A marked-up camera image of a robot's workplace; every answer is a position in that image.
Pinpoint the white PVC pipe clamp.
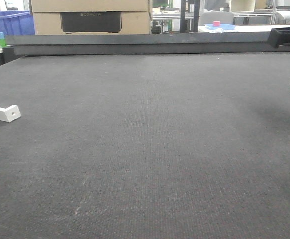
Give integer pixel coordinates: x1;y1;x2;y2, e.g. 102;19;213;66
0;105;21;123

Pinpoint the black foam board strip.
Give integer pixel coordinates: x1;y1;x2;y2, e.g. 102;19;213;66
5;32;290;56

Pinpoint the blue tray with pink cube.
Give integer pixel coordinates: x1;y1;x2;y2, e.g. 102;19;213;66
204;21;235;30

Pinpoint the grey office chair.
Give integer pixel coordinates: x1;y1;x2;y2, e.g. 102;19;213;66
199;11;234;26

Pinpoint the lower cardboard box black print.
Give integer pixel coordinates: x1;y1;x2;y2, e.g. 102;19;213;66
33;12;151;35

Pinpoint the upper cardboard box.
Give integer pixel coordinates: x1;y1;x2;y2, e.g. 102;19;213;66
30;0;152;13

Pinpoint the blue plastic crate background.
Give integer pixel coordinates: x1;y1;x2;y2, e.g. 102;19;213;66
0;10;35;35

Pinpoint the green and blue block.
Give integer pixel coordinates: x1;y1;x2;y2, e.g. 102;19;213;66
0;32;7;48

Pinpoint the black vertical post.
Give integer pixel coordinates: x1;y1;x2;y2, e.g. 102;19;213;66
179;0;201;33

